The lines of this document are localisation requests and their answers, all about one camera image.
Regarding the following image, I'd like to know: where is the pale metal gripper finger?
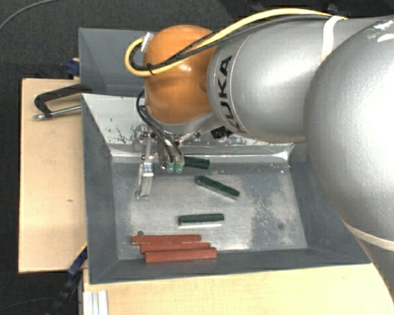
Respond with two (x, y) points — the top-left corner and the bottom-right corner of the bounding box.
(142, 161), (156, 199)
(135, 163), (146, 200)

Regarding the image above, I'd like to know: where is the grey metal bin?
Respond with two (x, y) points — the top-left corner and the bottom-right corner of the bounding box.
(77, 27), (372, 285)

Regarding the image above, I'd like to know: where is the dark green flat block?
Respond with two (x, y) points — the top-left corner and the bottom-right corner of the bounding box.
(194, 175), (241, 201)
(183, 156), (211, 170)
(178, 213), (225, 227)

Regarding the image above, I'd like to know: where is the red-brown flat block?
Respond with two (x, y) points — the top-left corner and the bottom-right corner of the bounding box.
(131, 234), (202, 245)
(144, 247), (218, 264)
(139, 241), (212, 254)

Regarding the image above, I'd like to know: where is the pale wood board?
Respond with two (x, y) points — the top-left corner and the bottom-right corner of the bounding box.
(18, 77), (88, 274)

